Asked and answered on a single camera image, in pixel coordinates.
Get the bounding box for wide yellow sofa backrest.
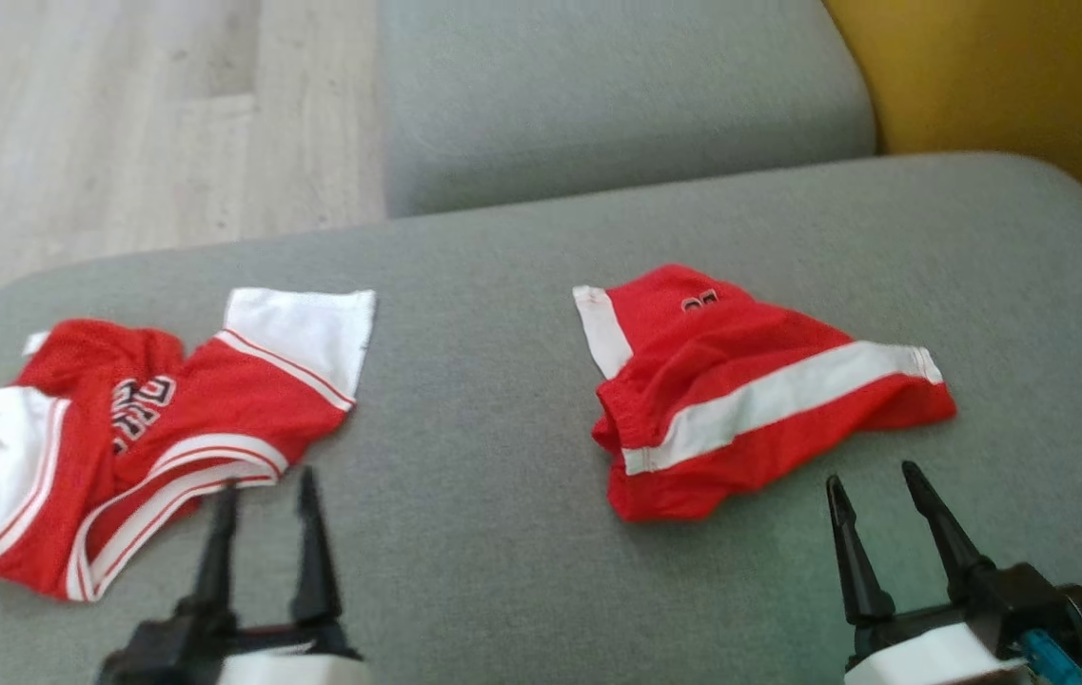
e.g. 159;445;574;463
823;0;1082;204

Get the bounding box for blue right camera cable connector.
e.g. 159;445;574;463
1020;629;1082;685

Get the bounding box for red shorts with white stripe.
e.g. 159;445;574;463
572;264;958;523

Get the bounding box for red white basketball jersey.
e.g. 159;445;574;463
0;287;377;603

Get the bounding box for medium grey sofa seat cushion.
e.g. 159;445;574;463
377;0;877;219

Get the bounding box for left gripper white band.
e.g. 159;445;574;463
188;465;372;685

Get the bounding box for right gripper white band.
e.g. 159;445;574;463
824;460;1029;685

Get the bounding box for large grey sofa seat cushion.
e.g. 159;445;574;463
0;152;1082;685

